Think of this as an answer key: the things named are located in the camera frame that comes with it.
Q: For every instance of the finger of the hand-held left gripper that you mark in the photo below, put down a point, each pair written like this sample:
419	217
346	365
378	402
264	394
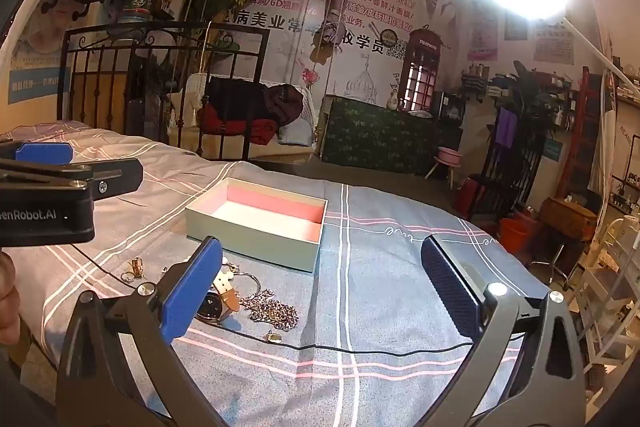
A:
45	153
117	177

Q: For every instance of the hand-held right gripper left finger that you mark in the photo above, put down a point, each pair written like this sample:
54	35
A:
195	292

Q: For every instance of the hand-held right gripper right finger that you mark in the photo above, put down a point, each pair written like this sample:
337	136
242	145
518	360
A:
447	287

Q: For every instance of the pale box with pink lining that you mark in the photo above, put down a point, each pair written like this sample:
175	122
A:
265	227

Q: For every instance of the person's left hand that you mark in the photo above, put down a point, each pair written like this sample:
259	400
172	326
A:
7	292

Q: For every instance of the grey checked duvet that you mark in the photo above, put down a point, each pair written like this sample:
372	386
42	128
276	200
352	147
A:
375	257

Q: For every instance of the orange bucket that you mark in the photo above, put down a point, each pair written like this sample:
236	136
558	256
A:
512	234

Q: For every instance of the black metal rack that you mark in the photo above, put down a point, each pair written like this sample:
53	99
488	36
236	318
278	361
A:
520	177

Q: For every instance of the pink stool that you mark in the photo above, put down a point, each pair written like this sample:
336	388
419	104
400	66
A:
447	154

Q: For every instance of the brown wooden side table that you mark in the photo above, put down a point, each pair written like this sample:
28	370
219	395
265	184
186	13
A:
570	214

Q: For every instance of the black garment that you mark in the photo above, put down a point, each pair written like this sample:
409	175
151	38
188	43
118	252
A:
235	94

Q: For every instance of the red cloth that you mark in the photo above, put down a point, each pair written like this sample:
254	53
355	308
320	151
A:
255	132

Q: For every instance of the white trolley cart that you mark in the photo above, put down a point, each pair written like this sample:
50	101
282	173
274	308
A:
610	267

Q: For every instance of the green patterned cabinet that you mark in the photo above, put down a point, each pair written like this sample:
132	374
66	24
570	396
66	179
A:
375	137

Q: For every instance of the purple towel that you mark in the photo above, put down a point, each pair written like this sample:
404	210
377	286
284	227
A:
506	127

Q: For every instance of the white hanging swing chair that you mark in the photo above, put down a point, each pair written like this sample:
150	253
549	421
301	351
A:
295	144

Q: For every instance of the light blue cloth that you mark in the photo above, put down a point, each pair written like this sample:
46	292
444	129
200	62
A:
295	132

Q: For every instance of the dark brown garment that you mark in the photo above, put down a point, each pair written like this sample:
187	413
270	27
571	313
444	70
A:
285	102

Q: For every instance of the white vase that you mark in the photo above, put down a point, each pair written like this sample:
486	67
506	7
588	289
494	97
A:
393	102

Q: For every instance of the red ladder shelf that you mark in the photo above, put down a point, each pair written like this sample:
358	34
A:
582	132

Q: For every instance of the green potted plant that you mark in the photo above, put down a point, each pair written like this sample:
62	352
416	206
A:
537	97

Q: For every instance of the red phone booth cabinet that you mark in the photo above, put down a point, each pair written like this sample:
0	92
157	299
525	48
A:
421	67

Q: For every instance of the face wall poster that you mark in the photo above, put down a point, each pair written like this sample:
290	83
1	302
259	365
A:
40	37

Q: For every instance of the black iron bed frame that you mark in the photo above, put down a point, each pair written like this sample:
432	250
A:
200	25

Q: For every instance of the pink wall poster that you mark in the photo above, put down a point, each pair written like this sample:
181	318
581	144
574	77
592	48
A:
484	38

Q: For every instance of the pale text wall poster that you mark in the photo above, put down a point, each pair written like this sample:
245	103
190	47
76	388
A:
554	46

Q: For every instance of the small framed wall poster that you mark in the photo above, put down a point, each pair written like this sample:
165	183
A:
515	26

